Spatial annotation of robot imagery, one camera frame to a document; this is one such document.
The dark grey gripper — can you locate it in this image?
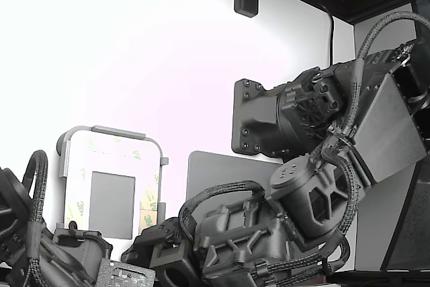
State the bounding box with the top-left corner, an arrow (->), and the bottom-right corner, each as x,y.
120,198 -> 296,287

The tan 3M tape liner strip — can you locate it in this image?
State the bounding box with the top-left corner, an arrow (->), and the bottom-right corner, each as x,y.
139,208 -> 157,231

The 3M printed tape liner strip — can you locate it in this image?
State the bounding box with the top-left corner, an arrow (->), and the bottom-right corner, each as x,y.
138,172 -> 159,212
86,136 -> 144,161
66,165 -> 89,231

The white plate with tape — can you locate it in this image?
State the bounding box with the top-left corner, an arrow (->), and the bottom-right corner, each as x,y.
63,130 -> 162,263

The grey circuit board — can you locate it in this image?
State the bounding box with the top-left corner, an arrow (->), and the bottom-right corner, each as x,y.
96,259 -> 156,287

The small grey rectangular panel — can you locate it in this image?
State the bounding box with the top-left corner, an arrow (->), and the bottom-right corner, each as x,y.
89,171 -> 136,240

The large grey rectangular mat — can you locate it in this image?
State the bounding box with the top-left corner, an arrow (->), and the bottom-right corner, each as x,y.
185,151 -> 285,214

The grey plate holder fixture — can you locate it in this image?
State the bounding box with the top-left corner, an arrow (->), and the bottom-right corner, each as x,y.
56,124 -> 169,234

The dark speckled panel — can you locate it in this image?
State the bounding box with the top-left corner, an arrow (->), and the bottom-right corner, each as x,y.
381,165 -> 430,272

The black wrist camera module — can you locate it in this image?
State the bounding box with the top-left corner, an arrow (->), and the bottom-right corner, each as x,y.
134,216 -> 185,251

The braided camera cable loop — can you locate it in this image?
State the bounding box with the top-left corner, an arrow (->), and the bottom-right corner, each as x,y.
177,181 -> 266,244

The black braided cable loop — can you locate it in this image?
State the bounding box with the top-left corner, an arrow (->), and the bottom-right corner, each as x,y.
22,150 -> 49,231

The braided gripper connector cable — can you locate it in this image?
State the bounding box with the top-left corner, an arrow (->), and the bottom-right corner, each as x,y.
255,233 -> 352,283

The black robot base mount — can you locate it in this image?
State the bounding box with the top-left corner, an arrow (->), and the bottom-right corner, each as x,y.
231,77 -> 300,165

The thin black cable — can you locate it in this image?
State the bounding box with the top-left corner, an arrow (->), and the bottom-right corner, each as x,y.
317,1 -> 336,66

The braided arm cable loop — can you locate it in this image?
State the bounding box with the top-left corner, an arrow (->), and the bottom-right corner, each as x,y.
331,12 -> 430,142

